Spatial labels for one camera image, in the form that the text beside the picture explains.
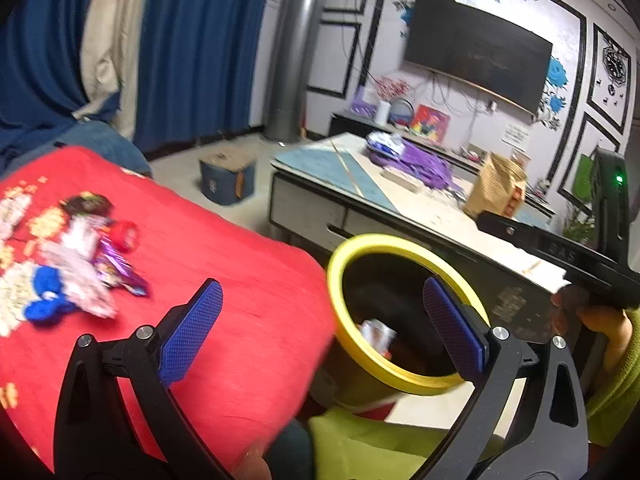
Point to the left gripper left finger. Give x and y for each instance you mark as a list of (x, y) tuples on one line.
[(117, 417)]

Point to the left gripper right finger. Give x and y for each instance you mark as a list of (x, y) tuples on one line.
[(526, 417)]

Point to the blue rubber glove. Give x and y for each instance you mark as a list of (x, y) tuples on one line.
[(51, 302)]

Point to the purple candy wrapper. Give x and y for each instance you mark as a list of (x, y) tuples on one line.
[(115, 271)]

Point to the pink white plastic wrapper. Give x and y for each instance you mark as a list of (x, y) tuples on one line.
[(73, 256)]

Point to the red round wrapper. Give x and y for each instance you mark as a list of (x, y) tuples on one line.
[(124, 236)]

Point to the dark green snack wrapper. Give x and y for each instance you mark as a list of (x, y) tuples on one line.
[(87, 204)]

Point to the left forearm green sleeve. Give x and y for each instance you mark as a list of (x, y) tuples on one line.
[(347, 446)]

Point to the right forearm green sleeve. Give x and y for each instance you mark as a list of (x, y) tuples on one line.
[(611, 404)]

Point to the yellow rimmed black trash bin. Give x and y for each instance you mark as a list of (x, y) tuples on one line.
[(381, 277)]

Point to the right hand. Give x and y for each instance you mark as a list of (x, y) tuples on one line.
[(613, 324)]

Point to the left hand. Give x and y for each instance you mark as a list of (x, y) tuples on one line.
[(252, 465)]

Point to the brown paper bag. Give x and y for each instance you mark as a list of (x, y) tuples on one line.
[(499, 188)]

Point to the red floral blanket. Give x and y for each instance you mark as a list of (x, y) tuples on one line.
[(253, 371)]

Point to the purple bag on table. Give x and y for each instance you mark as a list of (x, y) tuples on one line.
[(392, 150)]

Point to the coffee table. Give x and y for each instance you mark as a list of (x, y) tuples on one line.
[(328, 191)]

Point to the white cup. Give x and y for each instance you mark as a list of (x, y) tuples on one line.
[(382, 113)]

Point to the blue storage stool box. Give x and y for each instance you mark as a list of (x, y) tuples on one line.
[(228, 176)]

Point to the blue denim sofa cover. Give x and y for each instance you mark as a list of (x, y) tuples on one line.
[(75, 145)]

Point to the blue curtain left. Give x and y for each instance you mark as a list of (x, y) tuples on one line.
[(41, 83)]

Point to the blue curtain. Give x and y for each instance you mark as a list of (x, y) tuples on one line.
[(196, 69), (41, 83)]

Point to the beige curtain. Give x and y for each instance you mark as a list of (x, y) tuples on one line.
[(109, 62)]

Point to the silver tower air conditioner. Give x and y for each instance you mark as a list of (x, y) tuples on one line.
[(290, 67)]

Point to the blue curtain right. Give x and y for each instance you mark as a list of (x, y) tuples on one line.
[(196, 69)]

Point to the colourful picture frame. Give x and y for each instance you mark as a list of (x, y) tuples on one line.
[(430, 123)]

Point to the wall mounted television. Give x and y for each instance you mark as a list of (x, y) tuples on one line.
[(479, 48)]

